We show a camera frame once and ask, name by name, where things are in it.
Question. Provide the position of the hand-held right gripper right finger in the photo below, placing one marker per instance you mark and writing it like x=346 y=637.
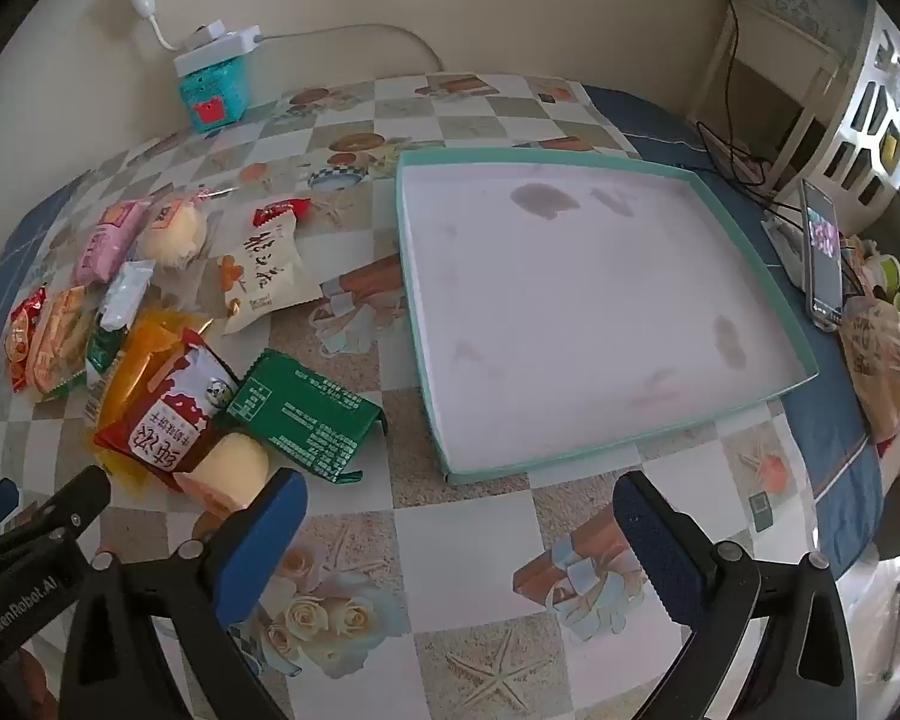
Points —
x=656 y=547

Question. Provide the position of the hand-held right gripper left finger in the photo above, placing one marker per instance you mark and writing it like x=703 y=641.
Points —
x=259 y=547

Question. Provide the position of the round yellow cake packet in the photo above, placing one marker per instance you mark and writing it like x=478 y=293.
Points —
x=229 y=465

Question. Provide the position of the red and white snack packet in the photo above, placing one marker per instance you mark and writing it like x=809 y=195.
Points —
x=165 y=420

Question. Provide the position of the green snack packet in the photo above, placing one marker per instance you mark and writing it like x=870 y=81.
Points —
x=300 y=412

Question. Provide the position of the orange yellow snack packet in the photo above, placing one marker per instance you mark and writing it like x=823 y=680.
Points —
x=139 y=367

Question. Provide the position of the orange striped snack packet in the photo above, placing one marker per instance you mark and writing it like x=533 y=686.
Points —
x=60 y=337

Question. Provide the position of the teal shallow cardboard box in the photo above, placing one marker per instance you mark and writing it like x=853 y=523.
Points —
x=570 y=300

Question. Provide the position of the pink snack packet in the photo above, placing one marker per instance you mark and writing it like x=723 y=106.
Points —
x=105 y=240

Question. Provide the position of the white snack packet orange print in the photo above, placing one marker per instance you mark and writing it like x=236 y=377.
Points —
x=262 y=274

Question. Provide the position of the green and white packet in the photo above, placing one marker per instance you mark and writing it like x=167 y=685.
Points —
x=103 y=352

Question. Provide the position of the small white packet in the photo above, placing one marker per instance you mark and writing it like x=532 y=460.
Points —
x=124 y=296

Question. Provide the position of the bun in clear wrapper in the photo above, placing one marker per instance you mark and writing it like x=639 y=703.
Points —
x=174 y=232

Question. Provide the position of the white phone stand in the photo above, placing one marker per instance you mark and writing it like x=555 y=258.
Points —
x=784 y=244

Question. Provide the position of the smartphone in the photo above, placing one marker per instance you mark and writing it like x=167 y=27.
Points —
x=821 y=255

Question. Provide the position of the small red packet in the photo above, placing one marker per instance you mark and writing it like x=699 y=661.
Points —
x=281 y=210

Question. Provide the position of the teal cube box red label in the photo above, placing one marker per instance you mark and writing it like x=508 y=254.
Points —
x=210 y=101

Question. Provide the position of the white power strip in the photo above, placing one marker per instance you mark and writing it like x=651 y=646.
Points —
x=210 y=56

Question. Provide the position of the white wooden chair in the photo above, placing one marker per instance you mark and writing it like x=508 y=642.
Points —
x=870 y=82

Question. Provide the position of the white side table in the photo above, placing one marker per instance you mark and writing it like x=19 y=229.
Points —
x=784 y=34

